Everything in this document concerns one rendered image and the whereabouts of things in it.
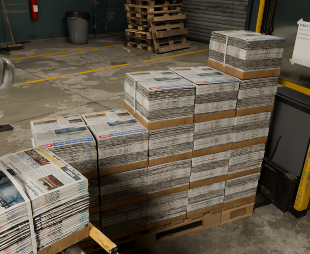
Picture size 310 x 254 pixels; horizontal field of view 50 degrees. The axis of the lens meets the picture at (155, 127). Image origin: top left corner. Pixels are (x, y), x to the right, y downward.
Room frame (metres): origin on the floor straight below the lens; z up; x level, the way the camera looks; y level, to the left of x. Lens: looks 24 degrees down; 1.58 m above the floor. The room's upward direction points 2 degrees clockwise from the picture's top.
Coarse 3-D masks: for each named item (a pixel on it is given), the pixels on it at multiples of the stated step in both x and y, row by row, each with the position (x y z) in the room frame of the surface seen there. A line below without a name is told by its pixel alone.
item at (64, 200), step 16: (16, 160) 0.92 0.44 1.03; (32, 160) 0.93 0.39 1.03; (48, 160) 0.93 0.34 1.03; (32, 176) 0.84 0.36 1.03; (48, 176) 0.84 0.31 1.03; (64, 176) 0.85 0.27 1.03; (80, 176) 0.86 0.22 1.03; (48, 192) 0.76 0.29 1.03; (64, 192) 0.79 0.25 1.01; (80, 192) 0.83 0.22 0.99; (48, 208) 0.75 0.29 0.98; (64, 208) 0.79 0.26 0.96; (80, 208) 0.83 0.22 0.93; (48, 224) 0.75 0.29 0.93; (64, 224) 0.79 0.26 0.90; (80, 224) 0.83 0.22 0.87; (48, 240) 0.75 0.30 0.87
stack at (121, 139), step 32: (32, 128) 1.61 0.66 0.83; (64, 128) 1.63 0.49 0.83; (96, 128) 1.64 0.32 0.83; (128, 128) 1.66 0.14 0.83; (160, 128) 1.68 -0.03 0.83; (192, 128) 1.76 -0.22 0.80; (224, 128) 1.86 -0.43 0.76; (64, 160) 1.43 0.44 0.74; (96, 160) 1.50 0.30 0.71; (128, 160) 1.58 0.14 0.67; (192, 160) 1.76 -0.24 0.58; (224, 160) 1.87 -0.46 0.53; (96, 192) 1.49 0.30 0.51; (128, 192) 1.58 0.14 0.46; (192, 192) 1.77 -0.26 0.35; (96, 224) 1.50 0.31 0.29; (128, 224) 1.58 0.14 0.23
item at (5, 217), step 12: (0, 192) 0.75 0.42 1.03; (0, 204) 0.70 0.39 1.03; (12, 204) 0.70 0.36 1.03; (0, 216) 0.66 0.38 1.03; (12, 216) 0.68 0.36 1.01; (0, 228) 0.66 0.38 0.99; (12, 228) 0.68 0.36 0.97; (0, 240) 0.66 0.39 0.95; (12, 240) 0.68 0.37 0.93; (0, 252) 0.66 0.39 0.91; (12, 252) 0.68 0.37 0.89
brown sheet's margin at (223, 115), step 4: (220, 112) 1.83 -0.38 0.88; (224, 112) 1.84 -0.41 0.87; (228, 112) 1.85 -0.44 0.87; (232, 112) 1.86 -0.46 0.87; (196, 116) 1.76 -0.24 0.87; (200, 116) 1.77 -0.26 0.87; (204, 116) 1.78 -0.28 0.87; (208, 116) 1.79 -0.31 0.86; (212, 116) 1.81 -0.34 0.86; (216, 116) 1.82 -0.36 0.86; (220, 116) 1.83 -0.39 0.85; (224, 116) 1.84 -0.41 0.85; (228, 116) 1.85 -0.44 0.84; (232, 116) 1.87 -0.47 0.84; (196, 120) 1.76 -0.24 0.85; (200, 120) 1.77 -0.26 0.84; (204, 120) 1.78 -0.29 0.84
